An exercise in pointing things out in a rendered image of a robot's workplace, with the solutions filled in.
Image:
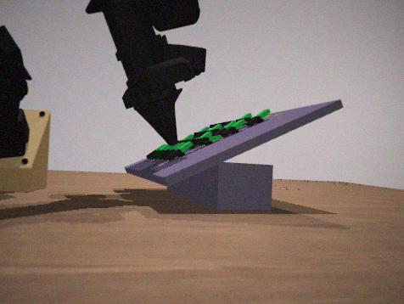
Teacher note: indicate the grey switch panel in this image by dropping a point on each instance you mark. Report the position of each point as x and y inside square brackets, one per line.
[194, 167]

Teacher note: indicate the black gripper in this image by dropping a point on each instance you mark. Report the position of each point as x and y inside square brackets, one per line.
[151, 81]

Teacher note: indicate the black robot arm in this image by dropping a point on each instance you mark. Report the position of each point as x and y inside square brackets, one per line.
[123, 17]

